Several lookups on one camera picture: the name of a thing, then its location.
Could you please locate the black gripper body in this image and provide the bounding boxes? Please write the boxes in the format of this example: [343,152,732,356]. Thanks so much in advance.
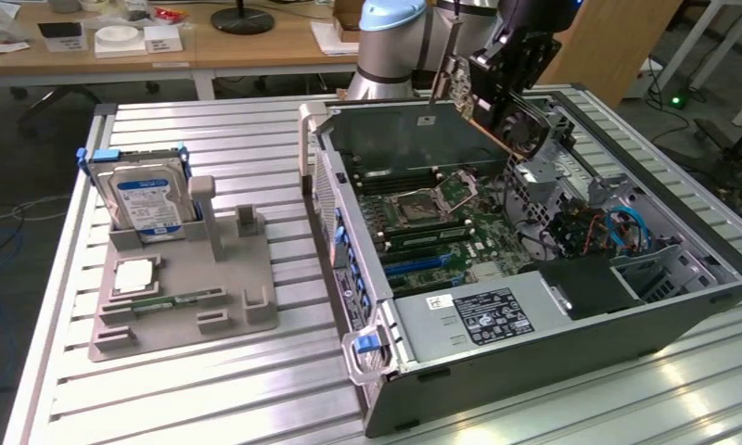
[497,0,586,37]

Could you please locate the graphics card black fan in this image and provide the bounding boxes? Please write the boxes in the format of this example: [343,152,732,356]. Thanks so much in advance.
[429,17,555,159]

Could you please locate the wooden cabinet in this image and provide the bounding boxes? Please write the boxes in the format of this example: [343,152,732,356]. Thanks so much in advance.
[548,0,684,108]

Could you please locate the metal socket cover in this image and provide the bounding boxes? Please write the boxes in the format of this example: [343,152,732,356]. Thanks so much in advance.
[435,167,477,205]

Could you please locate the metal drive cage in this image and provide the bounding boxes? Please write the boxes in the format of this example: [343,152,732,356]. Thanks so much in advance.
[504,109,600,219]

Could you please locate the open cardboard box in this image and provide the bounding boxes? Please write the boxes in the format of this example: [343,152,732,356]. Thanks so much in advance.
[330,0,379,45]

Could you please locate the white paper stack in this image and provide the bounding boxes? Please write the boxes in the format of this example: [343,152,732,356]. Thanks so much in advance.
[310,20,361,57]

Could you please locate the black RAM slot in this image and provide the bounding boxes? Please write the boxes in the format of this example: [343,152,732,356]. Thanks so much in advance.
[352,169,441,186]
[357,178,447,196]
[349,164,439,182]
[355,173,444,191]

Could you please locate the CPU socket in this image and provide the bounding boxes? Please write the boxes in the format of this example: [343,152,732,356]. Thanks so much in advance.
[389,187,449,223]

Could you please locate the black round lamp base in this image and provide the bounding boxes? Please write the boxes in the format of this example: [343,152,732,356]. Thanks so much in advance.
[209,0,277,36]

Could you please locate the silver chipset heatsink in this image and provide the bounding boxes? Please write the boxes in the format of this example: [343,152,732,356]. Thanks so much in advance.
[468,262,509,280]

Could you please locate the blue expansion slot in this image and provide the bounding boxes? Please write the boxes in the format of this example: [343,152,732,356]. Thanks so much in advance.
[380,253,447,275]

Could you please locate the black plastic shroud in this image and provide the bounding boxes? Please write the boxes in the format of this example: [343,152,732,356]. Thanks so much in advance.
[540,259,646,322]

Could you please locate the grey disk bay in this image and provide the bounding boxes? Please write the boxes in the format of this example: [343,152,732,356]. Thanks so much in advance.
[610,244,722,305]

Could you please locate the red packet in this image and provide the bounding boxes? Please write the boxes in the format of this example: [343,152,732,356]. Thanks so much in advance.
[152,5,190,24]

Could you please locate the grey power supply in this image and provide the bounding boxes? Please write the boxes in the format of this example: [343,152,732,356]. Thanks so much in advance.
[393,271,574,363]

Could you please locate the small white box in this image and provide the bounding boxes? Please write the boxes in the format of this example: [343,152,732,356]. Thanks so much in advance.
[142,25,184,55]

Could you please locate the white block round hollow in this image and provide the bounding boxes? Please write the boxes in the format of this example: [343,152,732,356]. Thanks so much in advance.
[91,25,148,60]

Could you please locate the hard disk blue label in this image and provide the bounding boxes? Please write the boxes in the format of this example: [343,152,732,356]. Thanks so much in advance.
[75,142,197,245]

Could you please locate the grey parts rack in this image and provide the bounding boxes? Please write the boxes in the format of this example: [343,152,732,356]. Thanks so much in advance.
[87,174,280,363]

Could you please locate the black and white box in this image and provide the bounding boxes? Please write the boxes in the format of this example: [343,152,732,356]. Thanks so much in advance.
[38,21,89,53]

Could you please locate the black open PC case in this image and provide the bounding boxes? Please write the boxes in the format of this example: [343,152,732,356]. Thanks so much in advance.
[298,83,742,439]

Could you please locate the black chair base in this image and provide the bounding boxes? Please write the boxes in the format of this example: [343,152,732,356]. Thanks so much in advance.
[10,85,103,138]

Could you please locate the silver CPU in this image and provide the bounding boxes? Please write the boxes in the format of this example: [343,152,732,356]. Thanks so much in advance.
[110,259,161,296]

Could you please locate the white table frame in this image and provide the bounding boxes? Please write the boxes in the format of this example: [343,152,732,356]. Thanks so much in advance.
[651,0,742,126]

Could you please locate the black looped wire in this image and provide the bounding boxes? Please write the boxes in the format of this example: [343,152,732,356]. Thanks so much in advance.
[515,217,562,261]

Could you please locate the blue wire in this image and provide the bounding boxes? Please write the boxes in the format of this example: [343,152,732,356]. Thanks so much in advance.
[604,206,656,256]

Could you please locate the white floor cable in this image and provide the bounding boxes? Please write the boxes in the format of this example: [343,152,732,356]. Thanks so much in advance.
[0,194,69,222]

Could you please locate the blue floor cable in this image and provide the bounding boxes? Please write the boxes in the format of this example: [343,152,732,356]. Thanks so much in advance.
[0,217,29,400]

